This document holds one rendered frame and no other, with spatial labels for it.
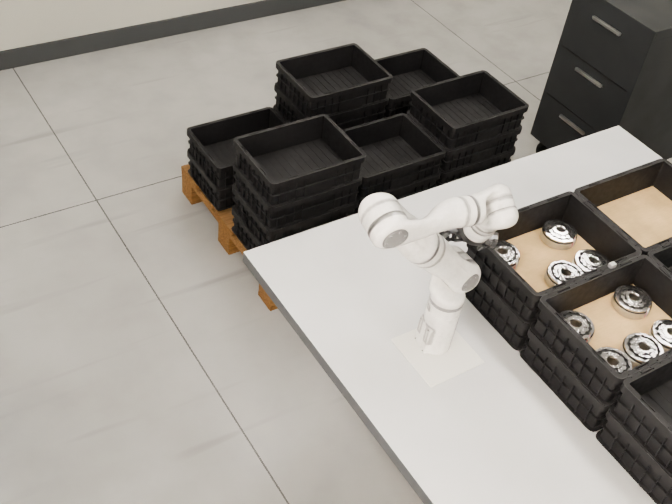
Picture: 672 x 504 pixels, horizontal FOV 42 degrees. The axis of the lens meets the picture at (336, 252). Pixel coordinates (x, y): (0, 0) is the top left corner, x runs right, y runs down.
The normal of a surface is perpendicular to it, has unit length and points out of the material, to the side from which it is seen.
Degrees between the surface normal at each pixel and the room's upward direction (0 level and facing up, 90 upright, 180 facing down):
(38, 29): 90
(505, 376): 0
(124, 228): 0
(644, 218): 0
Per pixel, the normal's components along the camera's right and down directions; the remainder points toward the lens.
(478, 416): 0.11, -0.73
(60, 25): 0.53, 0.62
